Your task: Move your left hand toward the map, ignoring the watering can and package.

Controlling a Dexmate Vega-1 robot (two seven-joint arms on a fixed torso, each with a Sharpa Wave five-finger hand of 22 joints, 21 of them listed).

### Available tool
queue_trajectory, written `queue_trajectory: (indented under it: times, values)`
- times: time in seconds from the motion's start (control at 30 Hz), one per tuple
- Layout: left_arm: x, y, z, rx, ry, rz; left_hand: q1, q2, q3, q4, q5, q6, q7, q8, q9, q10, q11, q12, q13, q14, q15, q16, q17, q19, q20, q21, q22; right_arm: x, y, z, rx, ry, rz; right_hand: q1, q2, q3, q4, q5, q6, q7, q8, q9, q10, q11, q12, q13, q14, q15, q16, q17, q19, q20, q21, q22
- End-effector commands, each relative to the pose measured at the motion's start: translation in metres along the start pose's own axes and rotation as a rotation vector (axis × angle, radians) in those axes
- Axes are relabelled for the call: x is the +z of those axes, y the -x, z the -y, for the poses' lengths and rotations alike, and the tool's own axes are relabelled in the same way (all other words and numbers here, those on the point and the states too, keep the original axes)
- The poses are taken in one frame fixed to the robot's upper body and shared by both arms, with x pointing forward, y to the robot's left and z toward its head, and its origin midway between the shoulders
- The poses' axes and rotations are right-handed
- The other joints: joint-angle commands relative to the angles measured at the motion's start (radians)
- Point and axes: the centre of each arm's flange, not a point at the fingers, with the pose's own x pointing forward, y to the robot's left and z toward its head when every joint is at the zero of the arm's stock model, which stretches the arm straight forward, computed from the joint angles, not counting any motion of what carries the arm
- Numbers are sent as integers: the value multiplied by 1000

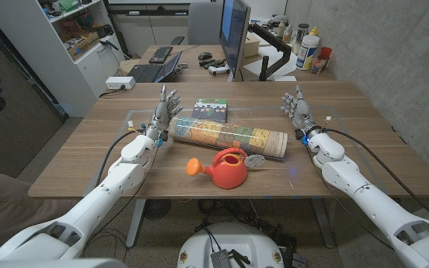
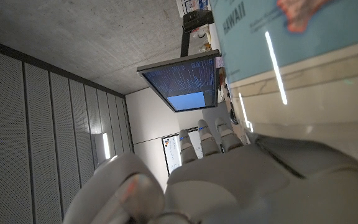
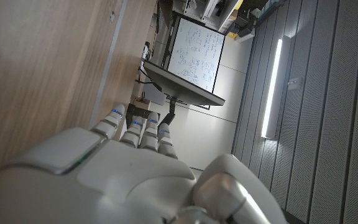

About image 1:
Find white shelf cabinet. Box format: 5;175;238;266
0;0;126;118

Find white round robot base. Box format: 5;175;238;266
177;222;285;268

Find wooden office desk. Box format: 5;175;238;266
136;44;337;83

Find black remote control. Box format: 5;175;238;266
198;58;227;70

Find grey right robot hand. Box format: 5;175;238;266
280;84;323;139

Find white game controller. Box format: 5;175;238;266
208;64;231;77

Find open black laptop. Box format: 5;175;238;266
127;51;183;83

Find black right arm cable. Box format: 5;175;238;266
322;127;429;226

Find flat green printed package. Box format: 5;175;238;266
191;98;229;124

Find black floor cable bundle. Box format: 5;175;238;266
195;199;297;261

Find white wipes canister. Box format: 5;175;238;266
295;34;320;71

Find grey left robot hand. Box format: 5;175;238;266
145;83;184;141

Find black round fan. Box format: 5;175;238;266
142;199;173;221

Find dark lidded jar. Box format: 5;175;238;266
292;23;310;55

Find black keyboard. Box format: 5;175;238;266
148;45;174;65

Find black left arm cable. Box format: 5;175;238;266
94;128;143;187

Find open cardboard box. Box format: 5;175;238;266
60;31;101;60

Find grey office chair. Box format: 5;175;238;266
169;1;225;46

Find grey finned module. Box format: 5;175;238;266
210;249;232;268

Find white power strip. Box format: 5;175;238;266
104;76;136;91

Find beige box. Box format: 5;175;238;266
243;31;261;58

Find orange toy watering can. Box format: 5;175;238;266
185;147;249;190

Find clear drinking glass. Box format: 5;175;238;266
311;55;329;74

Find grey table leg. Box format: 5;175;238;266
310;197;335;249
125;199;147;249

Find black computer monitor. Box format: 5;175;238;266
218;0;252;79

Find white paper sheets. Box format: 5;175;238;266
242;45;299;80

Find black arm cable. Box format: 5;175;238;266
322;127;429;226
94;128;143;187

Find person leg brown trousers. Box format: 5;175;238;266
0;170;81;254

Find round grey tag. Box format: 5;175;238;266
244;154;266;168

